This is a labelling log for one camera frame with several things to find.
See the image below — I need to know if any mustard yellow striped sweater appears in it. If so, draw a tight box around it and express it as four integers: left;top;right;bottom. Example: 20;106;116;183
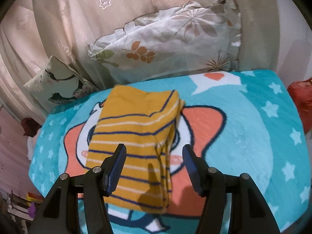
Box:
85;86;184;214

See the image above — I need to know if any colourful clutter on shelf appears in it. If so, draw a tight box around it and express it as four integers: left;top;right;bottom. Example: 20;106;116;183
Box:
5;191;43;233

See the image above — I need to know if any turquoise cartoon fleece blanket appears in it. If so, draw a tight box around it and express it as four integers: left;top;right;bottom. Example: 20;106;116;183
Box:
28;70;311;233

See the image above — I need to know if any dark red cloth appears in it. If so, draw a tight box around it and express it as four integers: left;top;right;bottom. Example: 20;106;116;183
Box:
21;117;41;137

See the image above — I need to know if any small cartoon face cushion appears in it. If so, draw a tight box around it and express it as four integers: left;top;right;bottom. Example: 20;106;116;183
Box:
24;56;99;112

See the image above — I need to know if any red plastic bag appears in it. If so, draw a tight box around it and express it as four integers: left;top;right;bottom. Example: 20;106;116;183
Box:
287;78;312;134

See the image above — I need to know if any white floral ruffled pillow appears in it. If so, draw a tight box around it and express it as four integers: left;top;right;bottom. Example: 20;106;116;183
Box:
88;0;242;85

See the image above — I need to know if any beige embroidered curtain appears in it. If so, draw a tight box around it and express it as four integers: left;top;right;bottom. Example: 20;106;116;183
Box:
0;0;280;125

